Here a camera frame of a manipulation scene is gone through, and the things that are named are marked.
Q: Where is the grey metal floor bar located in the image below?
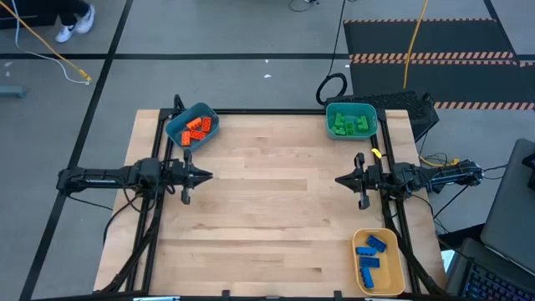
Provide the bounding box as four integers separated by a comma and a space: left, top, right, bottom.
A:
0, 85, 27, 100

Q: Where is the black laptop with lit keyboard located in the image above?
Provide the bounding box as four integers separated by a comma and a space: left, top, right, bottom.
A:
443, 237, 535, 301

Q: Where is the dark grey laptop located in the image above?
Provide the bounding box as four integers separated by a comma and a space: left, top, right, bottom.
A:
479, 137, 535, 278

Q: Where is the white sneaker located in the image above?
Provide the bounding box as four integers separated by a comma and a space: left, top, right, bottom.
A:
55, 0, 97, 44

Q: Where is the black coiled cable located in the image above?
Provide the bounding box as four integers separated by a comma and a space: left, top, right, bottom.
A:
315, 0, 349, 107

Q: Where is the teal green plastic bin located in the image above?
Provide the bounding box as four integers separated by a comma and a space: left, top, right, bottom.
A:
325, 102, 380, 141

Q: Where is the black cabinet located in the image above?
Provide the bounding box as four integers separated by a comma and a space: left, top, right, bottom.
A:
0, 0, 60, 29

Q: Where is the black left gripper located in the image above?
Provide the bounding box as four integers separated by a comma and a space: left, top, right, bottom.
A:
169, 149, 214, 206

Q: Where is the black hazard-striped floor mat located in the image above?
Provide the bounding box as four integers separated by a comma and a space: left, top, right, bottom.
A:
349, 59, 535, 112
343, 18, 516, 60

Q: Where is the yellow cable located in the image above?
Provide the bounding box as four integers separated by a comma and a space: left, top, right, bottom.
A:
0, 0, 93, 84
402, 0, 431, 90
419, 155, 461, 168

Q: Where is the black metal table frame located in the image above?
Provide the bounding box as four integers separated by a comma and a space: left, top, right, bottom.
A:
94, 94, 451, 301

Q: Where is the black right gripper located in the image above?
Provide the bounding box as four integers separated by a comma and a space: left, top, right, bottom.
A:
334, 152, 393, 211

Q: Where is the white cable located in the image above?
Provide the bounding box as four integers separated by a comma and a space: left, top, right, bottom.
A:
10, 0, 91, 86

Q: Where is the yellow plastic bin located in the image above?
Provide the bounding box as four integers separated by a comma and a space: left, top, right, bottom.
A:
351, 227, 406, 297

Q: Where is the dusty blue plastic bin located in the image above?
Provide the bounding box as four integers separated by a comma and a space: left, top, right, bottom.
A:
165, 102, 221, 152

